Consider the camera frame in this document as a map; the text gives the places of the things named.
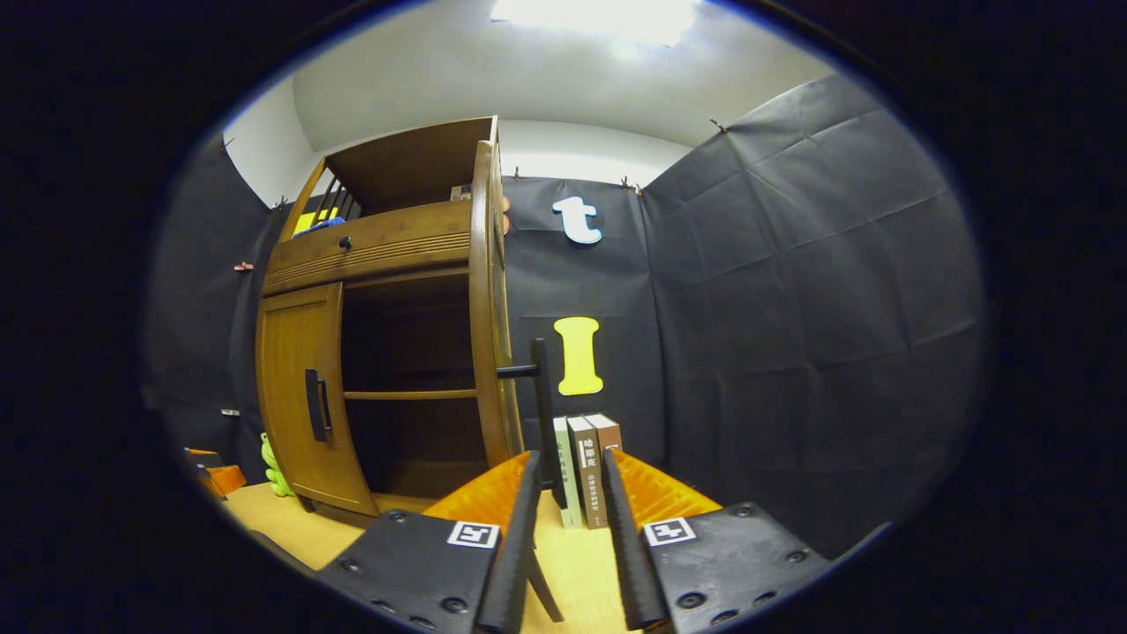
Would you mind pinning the dark brown book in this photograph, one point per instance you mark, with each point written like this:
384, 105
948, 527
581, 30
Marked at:
607, 433

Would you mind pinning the white book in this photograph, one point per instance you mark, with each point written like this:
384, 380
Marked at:
563, 475

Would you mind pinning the wooden double-door shoe cabinet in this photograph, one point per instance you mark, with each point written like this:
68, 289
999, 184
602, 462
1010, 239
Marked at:
405, 167

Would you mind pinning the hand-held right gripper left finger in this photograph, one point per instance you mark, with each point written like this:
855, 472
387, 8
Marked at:
519, 546

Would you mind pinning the wooden inner shelf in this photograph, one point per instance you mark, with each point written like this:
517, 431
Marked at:
409, 394

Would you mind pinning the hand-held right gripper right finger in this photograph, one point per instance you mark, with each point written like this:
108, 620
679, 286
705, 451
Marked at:
632, 555

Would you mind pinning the ceiling light panel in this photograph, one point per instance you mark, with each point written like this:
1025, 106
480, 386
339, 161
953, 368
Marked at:
599, 18

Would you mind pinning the wooden drawer with black knob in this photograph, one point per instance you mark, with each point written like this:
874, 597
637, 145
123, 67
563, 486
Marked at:
387, 238

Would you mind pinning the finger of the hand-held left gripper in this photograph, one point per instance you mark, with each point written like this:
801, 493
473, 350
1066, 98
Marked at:
227, 480
201, 458

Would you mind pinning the wooden cabinet door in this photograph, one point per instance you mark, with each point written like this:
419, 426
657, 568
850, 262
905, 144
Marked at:
295, 396
489, 308

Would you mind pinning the green frog plush toy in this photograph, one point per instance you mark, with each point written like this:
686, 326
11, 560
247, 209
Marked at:
275, 467

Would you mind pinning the books on cabinet top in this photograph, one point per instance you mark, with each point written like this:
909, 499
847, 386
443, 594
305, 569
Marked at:
460, 193

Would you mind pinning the tan book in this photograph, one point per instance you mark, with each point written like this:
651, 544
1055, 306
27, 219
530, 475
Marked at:
588, 475

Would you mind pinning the blue cloth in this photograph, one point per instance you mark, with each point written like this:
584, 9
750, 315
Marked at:
321, 224

